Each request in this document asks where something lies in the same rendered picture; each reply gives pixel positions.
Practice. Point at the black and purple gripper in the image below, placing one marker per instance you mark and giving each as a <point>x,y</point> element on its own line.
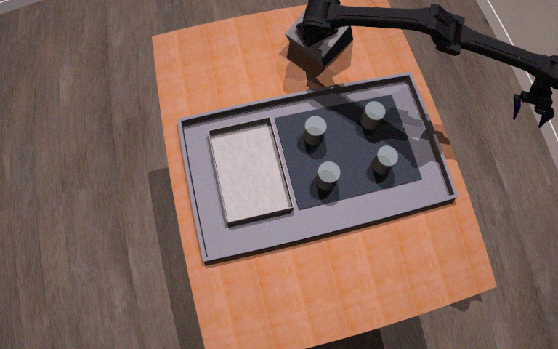
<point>517,101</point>

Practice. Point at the clear glass cylinder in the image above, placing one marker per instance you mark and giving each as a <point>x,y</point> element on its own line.
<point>328,175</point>
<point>384,160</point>
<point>314,130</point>
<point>372,115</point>

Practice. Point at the white shallow rectangular tray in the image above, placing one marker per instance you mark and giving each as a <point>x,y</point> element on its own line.
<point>251,174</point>

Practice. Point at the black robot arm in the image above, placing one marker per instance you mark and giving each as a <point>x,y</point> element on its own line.
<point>323,18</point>

